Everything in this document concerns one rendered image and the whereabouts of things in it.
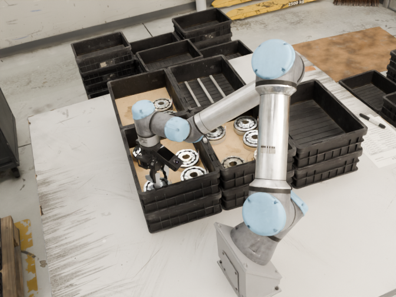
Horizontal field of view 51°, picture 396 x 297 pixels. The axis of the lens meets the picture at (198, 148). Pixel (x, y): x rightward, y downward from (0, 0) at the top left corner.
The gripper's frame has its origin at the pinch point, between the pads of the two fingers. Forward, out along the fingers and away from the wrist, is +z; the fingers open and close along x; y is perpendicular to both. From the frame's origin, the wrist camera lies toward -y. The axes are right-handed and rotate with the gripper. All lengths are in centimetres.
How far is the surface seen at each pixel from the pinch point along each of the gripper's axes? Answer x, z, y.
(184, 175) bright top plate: -6.3, -0.5, -5.4
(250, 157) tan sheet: -29.7, 2.4, -21.6
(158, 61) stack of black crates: -124, 36, 100
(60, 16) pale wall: -189, 58, 278
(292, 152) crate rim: -29.4, -6.9, -38.8
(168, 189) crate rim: 6.7, -6.9, -8.2
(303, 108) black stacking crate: -69, 3, -28
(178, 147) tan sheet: -21.7, 2.3, 8.2
